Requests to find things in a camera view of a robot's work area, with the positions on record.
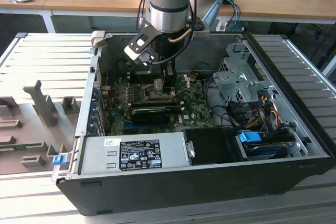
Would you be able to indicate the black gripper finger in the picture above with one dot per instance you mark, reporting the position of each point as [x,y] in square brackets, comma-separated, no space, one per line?
[168,77]

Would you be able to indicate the black RAM slot bank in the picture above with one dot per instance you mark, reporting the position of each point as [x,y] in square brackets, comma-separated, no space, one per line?
[144,77]
[157,104]

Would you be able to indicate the CPU socket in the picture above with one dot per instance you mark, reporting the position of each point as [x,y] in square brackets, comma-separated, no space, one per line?
[151,96]

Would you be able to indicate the green motherboard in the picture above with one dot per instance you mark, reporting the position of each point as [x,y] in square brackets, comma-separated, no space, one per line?
[194,108]

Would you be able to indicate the black graphics card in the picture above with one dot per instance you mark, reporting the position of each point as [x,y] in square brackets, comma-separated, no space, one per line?
[149,116]

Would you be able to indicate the pale grey slanted support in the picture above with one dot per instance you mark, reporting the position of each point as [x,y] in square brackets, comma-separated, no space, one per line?
[212,11]

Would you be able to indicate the metal drive cage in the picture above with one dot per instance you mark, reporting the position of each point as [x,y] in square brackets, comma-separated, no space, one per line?
[231,82]

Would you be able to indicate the black plastic shroud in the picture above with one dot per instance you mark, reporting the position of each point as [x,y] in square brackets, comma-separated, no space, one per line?
[210,145]

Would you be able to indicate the blue disk carrier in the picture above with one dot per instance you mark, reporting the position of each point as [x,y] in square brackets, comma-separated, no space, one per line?
[249,137]

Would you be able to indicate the silver power supply unit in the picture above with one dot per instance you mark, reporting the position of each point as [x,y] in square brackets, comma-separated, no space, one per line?
[97,155]

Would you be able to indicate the black open PC case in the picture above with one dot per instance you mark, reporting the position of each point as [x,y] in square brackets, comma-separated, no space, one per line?
[157,195]

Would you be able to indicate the blue case latch clip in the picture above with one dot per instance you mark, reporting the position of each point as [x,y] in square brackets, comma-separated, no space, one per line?
[58,160]

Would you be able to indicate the grey parts rack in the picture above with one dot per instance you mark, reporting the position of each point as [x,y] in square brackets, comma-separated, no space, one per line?
[31,129]

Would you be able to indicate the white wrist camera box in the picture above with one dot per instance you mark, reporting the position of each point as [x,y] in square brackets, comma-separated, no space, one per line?
[131,51]

